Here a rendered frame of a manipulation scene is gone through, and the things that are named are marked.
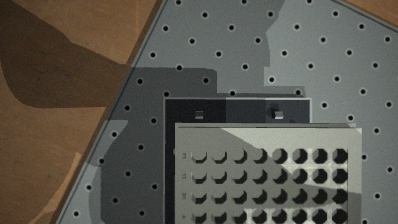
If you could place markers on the white multi-well plate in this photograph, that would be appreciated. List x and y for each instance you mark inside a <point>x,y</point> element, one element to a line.
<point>331,195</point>

